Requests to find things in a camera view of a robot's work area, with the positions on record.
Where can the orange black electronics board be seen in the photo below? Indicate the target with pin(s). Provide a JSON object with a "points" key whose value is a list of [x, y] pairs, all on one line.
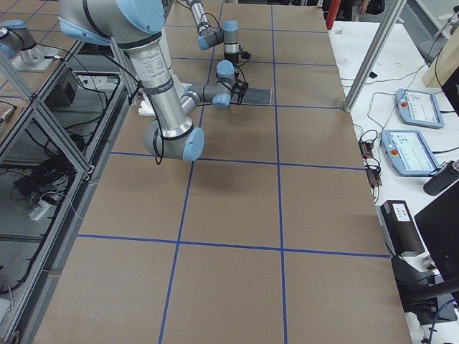
{"points": [[371, 164]]}

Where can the pink towel with grey edge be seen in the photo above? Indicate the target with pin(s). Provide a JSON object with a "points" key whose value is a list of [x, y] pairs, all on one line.
{"points": [[257, 96]]}

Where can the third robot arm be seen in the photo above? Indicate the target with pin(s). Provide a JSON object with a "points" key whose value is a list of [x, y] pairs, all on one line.
{"points": [[19, 45]]}

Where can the aluminium frame post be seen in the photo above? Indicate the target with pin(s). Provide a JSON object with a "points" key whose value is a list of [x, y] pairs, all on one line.
{"points": [[382, 33]]}

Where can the lower teach pendant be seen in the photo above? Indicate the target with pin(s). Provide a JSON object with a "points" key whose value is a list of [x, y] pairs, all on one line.
{"points": [[409, 153]]}

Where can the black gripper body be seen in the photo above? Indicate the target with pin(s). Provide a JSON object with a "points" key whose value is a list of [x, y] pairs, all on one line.
{"points": [[230, 55], [237, 94]]}

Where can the aluminium frame rack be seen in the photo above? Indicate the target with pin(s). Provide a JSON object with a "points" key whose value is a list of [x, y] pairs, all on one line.
{"points": [[53, 148]]}

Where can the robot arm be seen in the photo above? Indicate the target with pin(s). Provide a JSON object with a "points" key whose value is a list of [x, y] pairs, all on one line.
{"points": [[215, 28], [136, 27]]}

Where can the black monitor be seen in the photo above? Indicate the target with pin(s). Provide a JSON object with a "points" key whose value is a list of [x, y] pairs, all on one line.
{"points": [[438, 226]]}

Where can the blue tape line lengthwise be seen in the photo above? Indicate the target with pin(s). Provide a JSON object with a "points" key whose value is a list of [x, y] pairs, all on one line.
{"points": [[279, 183]]}

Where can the upper teach pendant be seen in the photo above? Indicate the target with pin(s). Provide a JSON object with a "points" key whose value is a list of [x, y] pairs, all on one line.
{"points": [[419, 108]]}

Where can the blue tape line crosswise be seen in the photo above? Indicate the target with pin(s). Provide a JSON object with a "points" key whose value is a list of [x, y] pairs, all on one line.
{"points": [[300, 165]]}

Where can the black monitor stand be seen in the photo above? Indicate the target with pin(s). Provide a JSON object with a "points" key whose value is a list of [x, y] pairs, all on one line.
{"points": [[429, 296]]}

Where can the white power strip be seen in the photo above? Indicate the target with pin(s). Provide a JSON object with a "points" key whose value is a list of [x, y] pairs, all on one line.
{"points": [[39, 210]]}

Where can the black box with label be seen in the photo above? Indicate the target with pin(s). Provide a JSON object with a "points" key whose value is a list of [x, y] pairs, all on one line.
{"points": [[406, 241]]}

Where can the teach pendant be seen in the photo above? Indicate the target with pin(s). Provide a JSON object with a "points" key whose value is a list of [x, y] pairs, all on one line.
{"points": [[409, 153], [419, 108]]}

